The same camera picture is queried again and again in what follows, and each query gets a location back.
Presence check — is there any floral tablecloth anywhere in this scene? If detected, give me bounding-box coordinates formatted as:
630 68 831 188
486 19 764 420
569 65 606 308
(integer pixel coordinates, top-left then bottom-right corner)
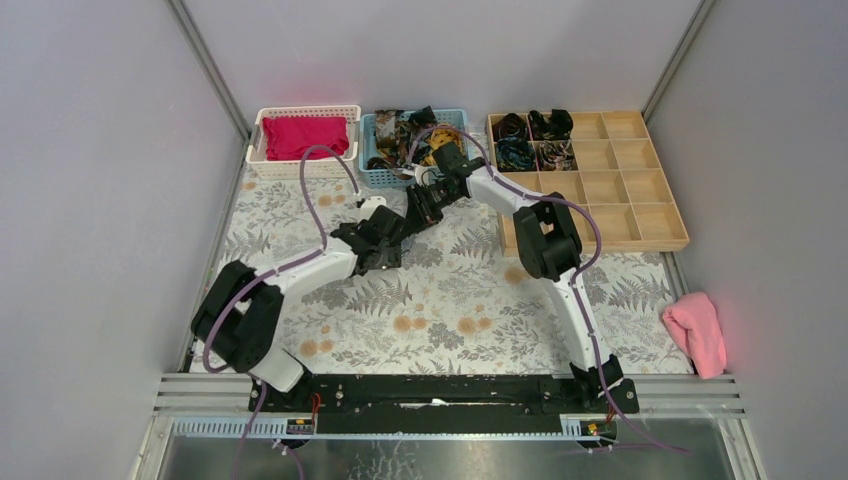
222 169 692 374

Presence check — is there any pink cloth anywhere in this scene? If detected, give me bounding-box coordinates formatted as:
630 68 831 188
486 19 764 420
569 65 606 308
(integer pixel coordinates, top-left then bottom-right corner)
661 292 727 379

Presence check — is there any light blue plastic basket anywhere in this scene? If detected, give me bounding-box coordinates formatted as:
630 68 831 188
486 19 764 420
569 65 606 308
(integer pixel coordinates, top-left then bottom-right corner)
358 108 467 188

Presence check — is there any orange floral tie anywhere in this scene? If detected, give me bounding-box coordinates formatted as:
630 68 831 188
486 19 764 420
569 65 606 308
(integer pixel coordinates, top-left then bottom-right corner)
366 109 424 170

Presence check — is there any dark navy red tie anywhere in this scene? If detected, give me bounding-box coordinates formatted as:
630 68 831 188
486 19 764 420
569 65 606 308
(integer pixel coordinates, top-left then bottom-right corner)
396 106 437 156

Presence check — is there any magenta cloth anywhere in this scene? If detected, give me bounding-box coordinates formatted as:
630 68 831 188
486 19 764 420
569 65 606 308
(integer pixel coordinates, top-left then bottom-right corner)
261 116 350 161

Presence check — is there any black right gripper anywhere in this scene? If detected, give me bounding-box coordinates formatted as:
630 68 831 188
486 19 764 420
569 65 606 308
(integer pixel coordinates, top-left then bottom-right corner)
402 180 463 239

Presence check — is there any white plastic basket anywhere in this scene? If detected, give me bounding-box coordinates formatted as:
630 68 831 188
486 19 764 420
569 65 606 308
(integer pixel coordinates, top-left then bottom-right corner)
245 104 363 181

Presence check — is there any rolled dark red tie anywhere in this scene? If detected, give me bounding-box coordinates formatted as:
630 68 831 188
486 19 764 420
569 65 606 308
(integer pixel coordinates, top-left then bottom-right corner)
491 113 529 142

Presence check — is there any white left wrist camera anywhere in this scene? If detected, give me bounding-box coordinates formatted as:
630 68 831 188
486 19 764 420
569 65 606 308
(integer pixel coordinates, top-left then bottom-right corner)
357 196 387 220

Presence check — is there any rolled navy blue tie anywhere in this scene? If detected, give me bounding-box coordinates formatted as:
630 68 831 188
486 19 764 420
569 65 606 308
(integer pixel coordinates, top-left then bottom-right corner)
495 137 537 172

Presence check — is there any rolled black tie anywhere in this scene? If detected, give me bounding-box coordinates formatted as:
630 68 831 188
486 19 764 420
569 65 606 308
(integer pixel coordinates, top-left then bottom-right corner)
528 109 574 141

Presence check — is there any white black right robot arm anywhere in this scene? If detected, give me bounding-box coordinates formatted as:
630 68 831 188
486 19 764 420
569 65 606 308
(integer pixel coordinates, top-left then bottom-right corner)
405 143 624 412

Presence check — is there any rolled multicolour tie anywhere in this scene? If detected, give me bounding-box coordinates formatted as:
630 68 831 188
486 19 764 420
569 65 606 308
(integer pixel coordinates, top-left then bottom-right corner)
536 139 577 171

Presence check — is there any yellow patterned tie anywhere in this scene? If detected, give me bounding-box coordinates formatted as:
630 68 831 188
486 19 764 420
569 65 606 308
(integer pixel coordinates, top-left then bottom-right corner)
419 128 465 167

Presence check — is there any wooden compartment tray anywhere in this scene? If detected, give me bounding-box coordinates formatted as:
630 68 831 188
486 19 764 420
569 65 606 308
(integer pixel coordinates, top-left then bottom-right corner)
486 111 690 252

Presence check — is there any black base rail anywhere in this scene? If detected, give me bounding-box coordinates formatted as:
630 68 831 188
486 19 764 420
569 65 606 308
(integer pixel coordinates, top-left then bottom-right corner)
248 374 640 435

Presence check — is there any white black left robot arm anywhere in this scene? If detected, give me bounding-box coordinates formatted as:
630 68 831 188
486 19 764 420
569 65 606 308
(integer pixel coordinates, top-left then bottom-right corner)
191 205 411 411

